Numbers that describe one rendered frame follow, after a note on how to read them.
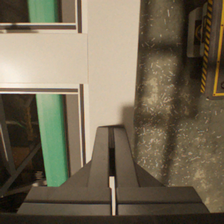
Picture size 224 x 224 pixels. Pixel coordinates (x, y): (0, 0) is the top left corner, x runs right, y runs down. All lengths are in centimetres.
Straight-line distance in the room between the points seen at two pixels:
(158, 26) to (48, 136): 101
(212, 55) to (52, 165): 82
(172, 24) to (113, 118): 106
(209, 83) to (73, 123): 77
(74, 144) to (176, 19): 106
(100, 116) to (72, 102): 9
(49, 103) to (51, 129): 4
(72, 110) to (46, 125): 4
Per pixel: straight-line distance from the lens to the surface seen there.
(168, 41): 115
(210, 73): 90
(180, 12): 121
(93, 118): 15
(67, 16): 24
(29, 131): 101
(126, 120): 15
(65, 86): 21
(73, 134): 25
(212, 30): 90
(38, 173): 105
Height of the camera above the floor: 108
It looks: 73 degrees down
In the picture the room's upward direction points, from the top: 176 degrees clockwise
